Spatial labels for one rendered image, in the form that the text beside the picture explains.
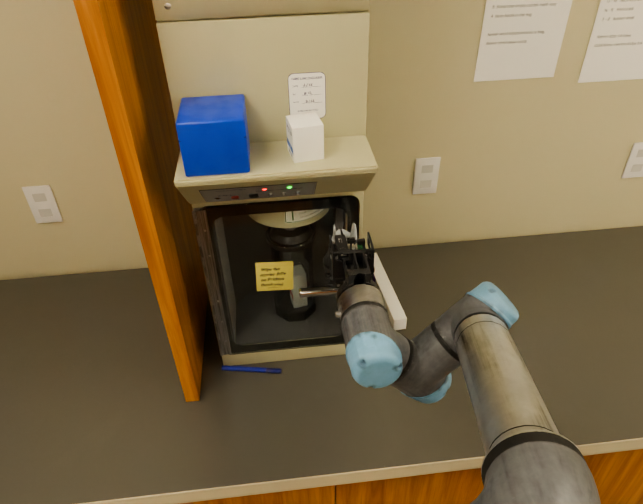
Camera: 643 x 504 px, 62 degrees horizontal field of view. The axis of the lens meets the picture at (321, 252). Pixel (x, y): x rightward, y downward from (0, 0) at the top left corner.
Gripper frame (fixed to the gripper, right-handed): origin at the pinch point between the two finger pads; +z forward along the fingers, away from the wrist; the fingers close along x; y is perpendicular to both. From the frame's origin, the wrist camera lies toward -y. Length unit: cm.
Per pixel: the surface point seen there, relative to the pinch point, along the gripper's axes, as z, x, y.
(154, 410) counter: -8, 42, -37
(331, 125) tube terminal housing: 2.3, 1.5, 22.2
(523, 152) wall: 46, -58, -10
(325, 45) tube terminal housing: 2.3, 2.4, 35.7
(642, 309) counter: 8, -80, -37
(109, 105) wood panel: -6.7, 34.5, 31.7
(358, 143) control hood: -0.9, -2.6, 20.1
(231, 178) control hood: -9.1, 18.6, 19.8
